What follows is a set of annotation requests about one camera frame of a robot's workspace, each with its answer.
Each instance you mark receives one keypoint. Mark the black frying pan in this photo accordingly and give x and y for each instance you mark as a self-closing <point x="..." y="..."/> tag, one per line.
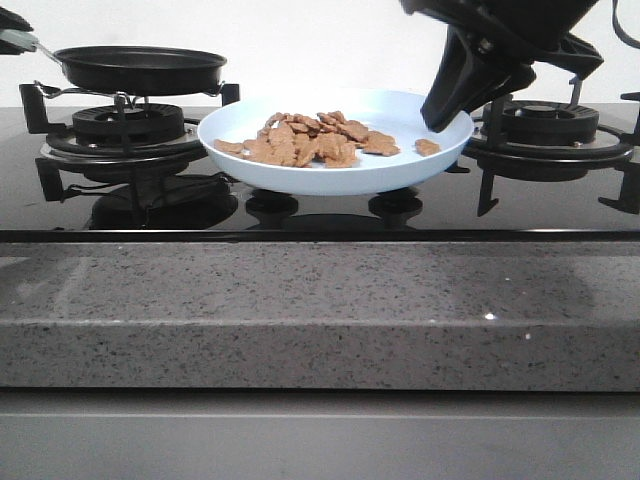
<point x="139" y="70"/>

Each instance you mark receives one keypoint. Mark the light blue plate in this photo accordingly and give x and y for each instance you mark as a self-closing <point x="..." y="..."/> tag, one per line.
<point x="424" y="154"/>

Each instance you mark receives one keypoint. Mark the black glass gas cooktop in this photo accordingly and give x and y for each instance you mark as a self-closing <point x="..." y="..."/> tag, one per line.
<point x="43" y="204"/>

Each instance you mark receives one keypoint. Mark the right-side burner with pan support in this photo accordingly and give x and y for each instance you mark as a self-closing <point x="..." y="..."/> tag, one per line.
<point x="545" y="141"/>

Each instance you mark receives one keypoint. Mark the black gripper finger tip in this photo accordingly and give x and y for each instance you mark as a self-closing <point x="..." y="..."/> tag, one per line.
<point x="16" y="34"/>

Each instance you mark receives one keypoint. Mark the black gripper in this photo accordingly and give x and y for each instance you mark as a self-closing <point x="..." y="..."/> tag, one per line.
<point x="528" y="30"/>

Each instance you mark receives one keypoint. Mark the brown meat slices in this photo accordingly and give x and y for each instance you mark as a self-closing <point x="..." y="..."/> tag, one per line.
<point x="296" y="140"/>

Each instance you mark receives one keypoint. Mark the left-side burner with pan support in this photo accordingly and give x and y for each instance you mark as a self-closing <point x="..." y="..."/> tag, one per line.
<point x="127" y="133"/>

